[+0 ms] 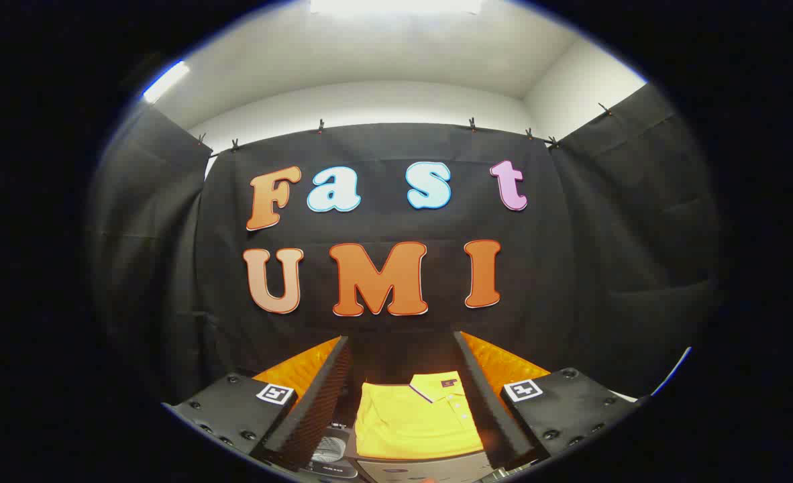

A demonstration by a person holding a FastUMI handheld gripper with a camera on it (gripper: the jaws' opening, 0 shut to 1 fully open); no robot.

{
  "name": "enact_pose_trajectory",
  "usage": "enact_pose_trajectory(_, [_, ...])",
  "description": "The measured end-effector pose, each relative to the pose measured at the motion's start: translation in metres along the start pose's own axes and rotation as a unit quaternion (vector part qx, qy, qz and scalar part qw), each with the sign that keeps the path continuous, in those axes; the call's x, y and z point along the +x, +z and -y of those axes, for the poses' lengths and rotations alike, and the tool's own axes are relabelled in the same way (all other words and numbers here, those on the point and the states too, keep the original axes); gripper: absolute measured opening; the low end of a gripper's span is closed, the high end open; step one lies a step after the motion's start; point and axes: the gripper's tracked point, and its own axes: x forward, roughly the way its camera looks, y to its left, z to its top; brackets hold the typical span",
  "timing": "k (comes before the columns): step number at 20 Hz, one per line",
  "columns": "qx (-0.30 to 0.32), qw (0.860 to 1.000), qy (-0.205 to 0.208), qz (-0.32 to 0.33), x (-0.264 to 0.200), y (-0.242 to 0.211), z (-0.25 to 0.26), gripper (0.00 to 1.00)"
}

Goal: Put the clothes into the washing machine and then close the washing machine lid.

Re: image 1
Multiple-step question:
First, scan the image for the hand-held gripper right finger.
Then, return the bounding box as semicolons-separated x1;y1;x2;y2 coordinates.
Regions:
454;330;642;472

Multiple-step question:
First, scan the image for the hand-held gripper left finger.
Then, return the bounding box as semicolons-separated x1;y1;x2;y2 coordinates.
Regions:
162;335;354;474

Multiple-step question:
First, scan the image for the gray washing machine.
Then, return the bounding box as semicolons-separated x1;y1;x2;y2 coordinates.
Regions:
303;423;358;480

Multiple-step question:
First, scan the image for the yellow polo shirt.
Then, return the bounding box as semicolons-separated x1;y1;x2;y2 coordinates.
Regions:
354;371;484;461

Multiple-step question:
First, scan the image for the row of black cloth clips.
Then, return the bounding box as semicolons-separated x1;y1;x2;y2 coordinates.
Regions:
197;103;613;152

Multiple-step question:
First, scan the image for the ceiling light panel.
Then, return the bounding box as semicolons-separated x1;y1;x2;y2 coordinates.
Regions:
143;60;191;103
309;0;484;15

